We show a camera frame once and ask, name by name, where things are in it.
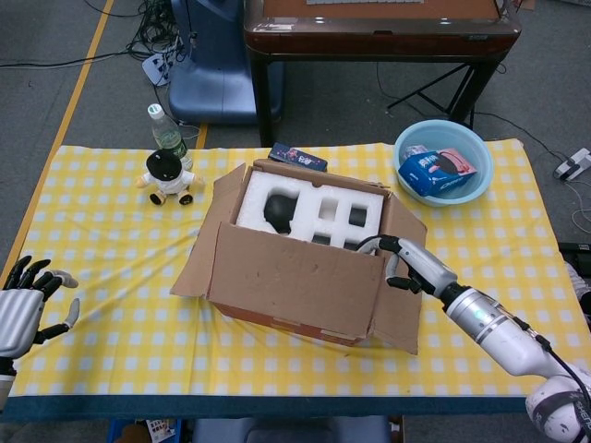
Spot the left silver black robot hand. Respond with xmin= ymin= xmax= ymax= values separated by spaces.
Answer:
xmin=0 ymin=256 xmax=80 ymax=359

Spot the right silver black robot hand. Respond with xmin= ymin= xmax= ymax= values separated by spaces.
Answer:
xmin=357 ymin=234 xmax=458 ymax=299

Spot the red cardboard box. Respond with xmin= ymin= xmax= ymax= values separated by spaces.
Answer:
xmin=169 ymin=159 xmax=428 ymax=355

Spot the dark blue snack box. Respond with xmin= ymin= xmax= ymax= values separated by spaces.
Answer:
xmin=267 ymin=141 xmax=330 ymax=174

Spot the blue Oreo package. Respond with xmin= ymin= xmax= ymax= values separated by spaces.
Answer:
xmin=397 ymin=150 xmax=467 ymax=198

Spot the pink snack package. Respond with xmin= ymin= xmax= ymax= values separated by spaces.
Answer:
xmin=436 ymin=147 xmax=479 ymax=177

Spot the yellow white checkered tablecloth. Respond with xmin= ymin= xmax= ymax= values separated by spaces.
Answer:
xmin=0 ymin=138 xmax=578 ymax=399

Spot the light blue plastic basin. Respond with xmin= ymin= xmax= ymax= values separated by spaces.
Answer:
xmin=392 ymin=119 xmax=496 ymax=208

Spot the white foam insert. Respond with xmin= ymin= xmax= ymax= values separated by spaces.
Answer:
xmin=235 ymin=171 xmax=387 ymax=254

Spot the black equipment case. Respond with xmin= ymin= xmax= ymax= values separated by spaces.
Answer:
xmin=558 ymin=240 xmax=591 ymax=278

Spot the black round packed part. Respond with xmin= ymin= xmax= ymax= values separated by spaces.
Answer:
xmin=262 ymin=193 xmax=299 ymax=235

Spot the white floor socket device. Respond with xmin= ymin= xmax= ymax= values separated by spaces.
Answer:
xmin=553 ymin=147 xmax=591 ymax=181

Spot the printed booklet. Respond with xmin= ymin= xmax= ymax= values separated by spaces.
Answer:
xmin=145 ymin=418 xmax=179 ymax=443

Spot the black headed plush doll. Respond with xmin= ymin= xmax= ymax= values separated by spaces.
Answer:
xmin=135 ymin=150 xmax=207 ymax=208

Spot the brown mahjong table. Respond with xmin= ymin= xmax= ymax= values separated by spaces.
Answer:
xmin=243 ymin=0 xmax=523 ymax=148

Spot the clear plastic water bottle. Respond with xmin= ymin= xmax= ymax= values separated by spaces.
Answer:
xmin=147 ymin=103 xmax=194 ymax=172

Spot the white power strip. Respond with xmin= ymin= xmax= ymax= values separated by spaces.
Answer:
xmin=141 ymin=51 xmax=179 ymax=88

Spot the blue machine base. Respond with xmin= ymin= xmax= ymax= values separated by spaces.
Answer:
xmin=168 ymin=0 xmax=285 ymax=126

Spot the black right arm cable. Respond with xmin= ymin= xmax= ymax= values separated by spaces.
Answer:
xmin=511 ymin=317 xmax=591 ymax=416

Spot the black metal stand frame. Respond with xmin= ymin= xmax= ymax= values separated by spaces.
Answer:
xmin=386 ymin=62 xmax=476 ymax=128

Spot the long black floor cable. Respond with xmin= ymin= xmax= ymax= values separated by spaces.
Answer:
xmin=0 ymin=49 xmax=145 ymax=70

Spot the black cable bundle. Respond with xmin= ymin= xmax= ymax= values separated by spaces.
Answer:
xmin=124 ymin=0 xmax=198 ymax=64

